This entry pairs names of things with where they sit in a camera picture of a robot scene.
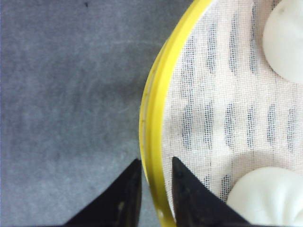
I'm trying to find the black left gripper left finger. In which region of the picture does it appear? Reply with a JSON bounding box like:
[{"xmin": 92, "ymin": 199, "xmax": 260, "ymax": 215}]
[{"xmin": 64, "ymin": 159, "xmax": 142, "ymax": 227}]

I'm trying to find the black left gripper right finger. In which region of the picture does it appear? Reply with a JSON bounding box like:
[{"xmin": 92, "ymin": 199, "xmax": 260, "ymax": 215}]
[{"xmin": 172, "ymin": 157, "xmax": 251, "ymax": 227}]

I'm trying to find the steamer basket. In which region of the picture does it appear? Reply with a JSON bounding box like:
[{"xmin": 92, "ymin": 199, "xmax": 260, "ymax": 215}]
[{"xmin": 138, "ymin": 0, "xmax": 212, "ymax": 227}]

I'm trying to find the left bun back basket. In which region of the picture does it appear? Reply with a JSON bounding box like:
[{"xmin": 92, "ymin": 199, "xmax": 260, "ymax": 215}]
[{"xmin": 226, "ymin": 167, "xmax": 303, "ymax": 227}]

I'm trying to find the bun basket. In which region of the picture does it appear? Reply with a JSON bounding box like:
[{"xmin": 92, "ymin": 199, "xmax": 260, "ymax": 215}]
[
  {"xmin": 262, "ymin": 0, "xmax": 303, "ymax": 84},
  {"xmin": 226, "ymin": 167, "xmax": 303, "ymax": 227}
]

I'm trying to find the white gauze steamer liner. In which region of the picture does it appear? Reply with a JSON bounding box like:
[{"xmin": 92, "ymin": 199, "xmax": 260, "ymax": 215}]
[{"xmin": 161, "ymin": 0, "xmax": 303, "ymax": 201}]

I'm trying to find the middle bun back basket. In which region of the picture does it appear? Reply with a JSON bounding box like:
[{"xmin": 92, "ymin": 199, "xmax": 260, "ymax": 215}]
[{"xmin": 262, "ymin": 0, "xmax": 303, "ymax": 84}]

